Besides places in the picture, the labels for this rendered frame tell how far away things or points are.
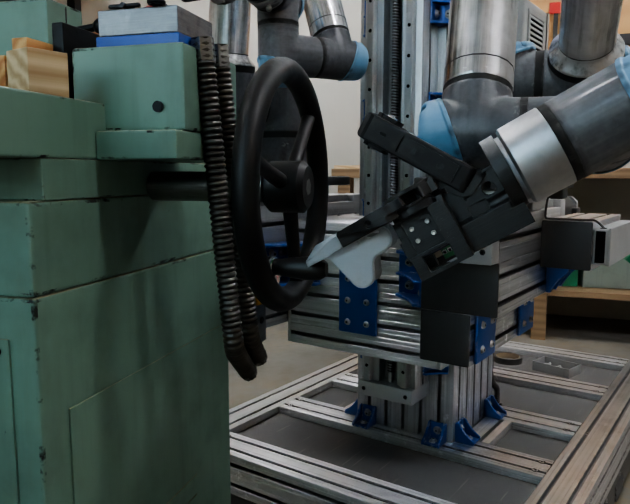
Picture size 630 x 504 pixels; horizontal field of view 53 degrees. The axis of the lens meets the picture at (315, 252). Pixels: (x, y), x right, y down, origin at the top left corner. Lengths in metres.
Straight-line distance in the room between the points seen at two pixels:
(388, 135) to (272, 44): 0.61
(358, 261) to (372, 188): 0.78
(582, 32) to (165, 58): 0.64
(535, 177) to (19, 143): 0.45
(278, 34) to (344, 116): 2.95
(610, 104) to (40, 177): 0.50
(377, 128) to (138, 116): 0.26
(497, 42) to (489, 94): 0.06
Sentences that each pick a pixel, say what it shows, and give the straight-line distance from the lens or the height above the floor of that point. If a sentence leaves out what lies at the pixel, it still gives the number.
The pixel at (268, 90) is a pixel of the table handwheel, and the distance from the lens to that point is 0.65.
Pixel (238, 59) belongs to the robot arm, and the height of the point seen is 1.06.
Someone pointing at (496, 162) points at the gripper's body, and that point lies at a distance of 0.57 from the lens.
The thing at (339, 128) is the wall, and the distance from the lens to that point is 4.11.
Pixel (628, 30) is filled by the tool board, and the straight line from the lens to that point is 3.96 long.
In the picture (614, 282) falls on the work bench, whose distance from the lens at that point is 3.50.
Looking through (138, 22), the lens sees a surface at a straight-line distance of 0.74.
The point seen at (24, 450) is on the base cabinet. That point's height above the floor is 0.56.
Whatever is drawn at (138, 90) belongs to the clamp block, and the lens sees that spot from 0.71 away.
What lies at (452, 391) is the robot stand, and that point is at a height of 0.35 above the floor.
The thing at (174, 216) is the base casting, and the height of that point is 0.77.
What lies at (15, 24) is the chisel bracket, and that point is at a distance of 0.89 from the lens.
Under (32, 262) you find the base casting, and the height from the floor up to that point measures 0.74.
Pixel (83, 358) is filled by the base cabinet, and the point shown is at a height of 0.63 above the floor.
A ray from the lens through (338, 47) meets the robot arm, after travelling 1.23.
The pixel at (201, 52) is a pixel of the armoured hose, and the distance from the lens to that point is 0.71.
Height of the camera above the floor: 0.83
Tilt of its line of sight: 7 degrees down
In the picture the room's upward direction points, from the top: straight up
